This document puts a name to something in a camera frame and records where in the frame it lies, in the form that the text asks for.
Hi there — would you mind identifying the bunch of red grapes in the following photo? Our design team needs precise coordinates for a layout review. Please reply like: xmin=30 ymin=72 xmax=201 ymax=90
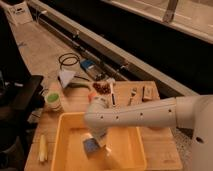
xmin=93 ymin=82 xmax=111 ymax=94

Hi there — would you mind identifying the coiled black cable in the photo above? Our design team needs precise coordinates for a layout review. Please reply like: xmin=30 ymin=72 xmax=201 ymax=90
xmin=58 ymin=52 xmax=81 ymax=70

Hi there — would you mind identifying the blue sponge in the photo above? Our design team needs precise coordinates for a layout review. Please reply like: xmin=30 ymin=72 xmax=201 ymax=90
xmin=83 ymin=138 xmax=99 ymax=154

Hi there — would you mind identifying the yellow plastic tray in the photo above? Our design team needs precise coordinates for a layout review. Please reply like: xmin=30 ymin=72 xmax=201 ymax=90
xmin=51 ymin=112 xmax=147 ymax=171

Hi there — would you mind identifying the cup with green lid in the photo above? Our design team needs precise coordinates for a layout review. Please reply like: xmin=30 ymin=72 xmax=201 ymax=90
xmin=45 ymin=92 xmax=62 ymax=111

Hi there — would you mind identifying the white handled knife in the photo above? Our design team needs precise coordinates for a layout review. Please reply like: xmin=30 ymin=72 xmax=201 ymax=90
xmin=110 ymin=82 xmax=116 ymax=107

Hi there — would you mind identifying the metal floor rail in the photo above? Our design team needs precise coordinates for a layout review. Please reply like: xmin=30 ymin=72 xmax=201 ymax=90
xmin=27 ymin=0 xmax=213 ymax=101

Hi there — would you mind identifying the blue electronic box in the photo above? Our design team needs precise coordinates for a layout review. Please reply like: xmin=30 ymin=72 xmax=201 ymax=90
xmin=80 ymin=59 xmax=105 ymax=81

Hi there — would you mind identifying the silver fork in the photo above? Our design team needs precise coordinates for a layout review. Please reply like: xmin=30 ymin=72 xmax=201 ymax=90
xmin=128 ymin=88 xmax=137 ymax=105

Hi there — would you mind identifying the small wooden block toy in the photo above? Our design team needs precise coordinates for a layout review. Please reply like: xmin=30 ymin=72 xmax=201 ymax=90
xmin=142 ymin=86 xmax=153 ymax=101

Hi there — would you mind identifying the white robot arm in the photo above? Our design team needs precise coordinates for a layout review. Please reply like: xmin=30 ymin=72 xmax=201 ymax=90
xmin=84 ymin=95 xmax=213 ymax=171

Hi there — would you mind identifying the white paper sign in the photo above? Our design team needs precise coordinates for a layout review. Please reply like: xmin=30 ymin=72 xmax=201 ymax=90
xmin=7 ymin=2 xmax=33 ymax=26

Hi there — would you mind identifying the orange fruit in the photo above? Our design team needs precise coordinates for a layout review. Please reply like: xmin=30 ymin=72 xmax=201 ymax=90
xmin=88 ymin=92 xmax=97 ymax=102

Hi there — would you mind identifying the green cucumber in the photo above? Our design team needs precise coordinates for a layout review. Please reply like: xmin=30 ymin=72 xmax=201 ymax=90
xmin=67 ymin=83 xmax=91 ymax=91

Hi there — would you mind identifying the yellow corn cob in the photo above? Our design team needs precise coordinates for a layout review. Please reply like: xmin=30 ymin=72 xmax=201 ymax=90
xmin=39 ymin=134 xmax=48 ymax=162

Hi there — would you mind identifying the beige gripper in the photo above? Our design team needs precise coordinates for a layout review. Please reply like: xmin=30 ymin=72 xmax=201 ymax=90
xmin=96 ymin=143 xmax=126 ymax=171

